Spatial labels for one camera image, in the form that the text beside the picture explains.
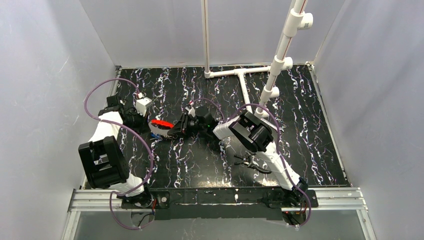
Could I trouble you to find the aluminium rail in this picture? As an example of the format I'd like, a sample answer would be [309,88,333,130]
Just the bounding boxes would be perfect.
[62,186,376,240]
[81,66,122,189]

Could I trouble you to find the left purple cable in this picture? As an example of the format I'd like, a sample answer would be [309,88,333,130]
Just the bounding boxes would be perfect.
[84,78,155,231]

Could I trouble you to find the white PVC pipe frame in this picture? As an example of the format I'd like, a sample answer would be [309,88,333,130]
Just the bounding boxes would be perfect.
[201,0,314,107]

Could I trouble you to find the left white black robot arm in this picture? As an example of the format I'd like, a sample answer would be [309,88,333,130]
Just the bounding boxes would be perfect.
[78,95,152,197]

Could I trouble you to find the black handled pliers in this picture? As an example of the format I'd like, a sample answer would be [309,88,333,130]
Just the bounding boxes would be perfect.
[234,153,272,175]

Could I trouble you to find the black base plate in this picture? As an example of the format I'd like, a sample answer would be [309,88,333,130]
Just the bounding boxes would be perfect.
[120,186,319,221]

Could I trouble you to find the blue key tag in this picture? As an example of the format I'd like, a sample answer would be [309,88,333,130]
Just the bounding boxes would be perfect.
[150,133,161,139]

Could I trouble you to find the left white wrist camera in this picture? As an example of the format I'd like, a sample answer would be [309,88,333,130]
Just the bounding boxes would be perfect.
[135,92,153,117]

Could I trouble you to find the aluminium front rail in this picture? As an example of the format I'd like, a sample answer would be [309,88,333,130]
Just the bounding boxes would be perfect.
[62,186,376,240]

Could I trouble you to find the aluminium left rail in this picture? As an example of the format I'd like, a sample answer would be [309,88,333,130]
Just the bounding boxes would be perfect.
[81,66,122,189]

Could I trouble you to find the metal plate with red handle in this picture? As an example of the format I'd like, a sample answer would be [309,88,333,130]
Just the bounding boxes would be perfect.
[148,119,176,139]

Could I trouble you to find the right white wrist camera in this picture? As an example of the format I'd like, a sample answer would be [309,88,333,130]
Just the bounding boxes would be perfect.
[184,104,196,119]

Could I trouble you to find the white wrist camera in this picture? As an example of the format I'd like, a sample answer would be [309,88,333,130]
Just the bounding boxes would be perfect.
[184,104,196,119]
[135,92,153,117]

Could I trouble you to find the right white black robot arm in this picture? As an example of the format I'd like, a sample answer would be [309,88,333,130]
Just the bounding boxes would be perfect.
[164,106,316,209]

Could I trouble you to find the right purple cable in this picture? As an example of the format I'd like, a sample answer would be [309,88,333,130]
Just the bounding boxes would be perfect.
[190,97,313,229]

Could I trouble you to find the purple cable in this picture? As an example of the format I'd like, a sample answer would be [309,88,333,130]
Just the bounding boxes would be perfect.
[84,78,155,231]
[190,97,313,229]

